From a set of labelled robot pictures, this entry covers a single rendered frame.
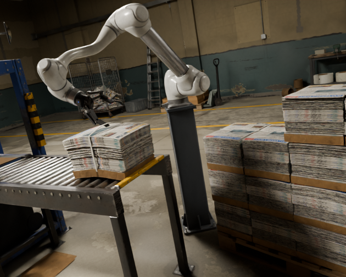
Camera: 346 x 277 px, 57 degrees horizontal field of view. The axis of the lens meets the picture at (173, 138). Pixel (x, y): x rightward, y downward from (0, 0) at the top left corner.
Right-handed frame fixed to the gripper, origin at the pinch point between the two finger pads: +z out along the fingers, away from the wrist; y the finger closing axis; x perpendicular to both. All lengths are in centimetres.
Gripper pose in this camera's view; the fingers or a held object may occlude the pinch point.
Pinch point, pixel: (108, 113)
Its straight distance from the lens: 173.7
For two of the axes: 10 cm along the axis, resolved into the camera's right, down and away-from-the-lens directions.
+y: -2.6, 8.6, 4.5
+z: 8.5, 4.2, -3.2
